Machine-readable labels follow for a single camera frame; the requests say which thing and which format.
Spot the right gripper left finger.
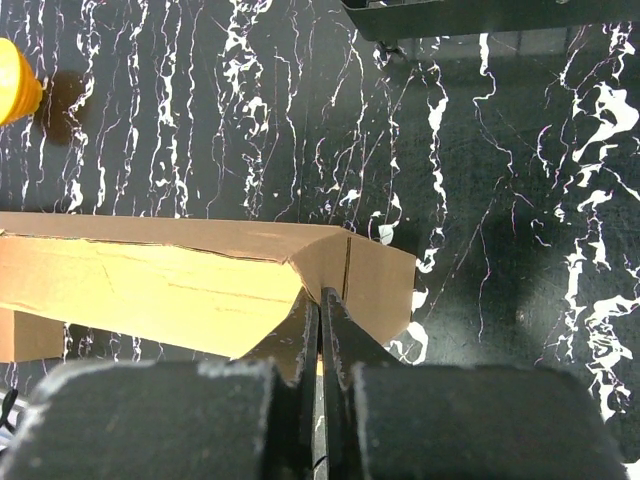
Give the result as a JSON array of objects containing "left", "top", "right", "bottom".
[{"left": 1, "top": 294, "right": 319, "bottom": 479}]

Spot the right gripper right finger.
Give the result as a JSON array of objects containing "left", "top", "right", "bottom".
[{"left": 320, "top": 288, "right": 626, "bottom": 479}]

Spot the brown cardboard box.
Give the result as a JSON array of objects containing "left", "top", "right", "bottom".
[{"left": 1, "top": 212, "right": 416, "bottom": 358}]

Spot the orange bowl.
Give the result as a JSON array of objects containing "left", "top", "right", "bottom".
[{"left": 0, "top": 38, "right": 43, "bottom": 126}]

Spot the black wire dish rack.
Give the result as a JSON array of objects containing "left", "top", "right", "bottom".
[{"left": 342, "top": 0, "right": 639, "bottom": 42}]

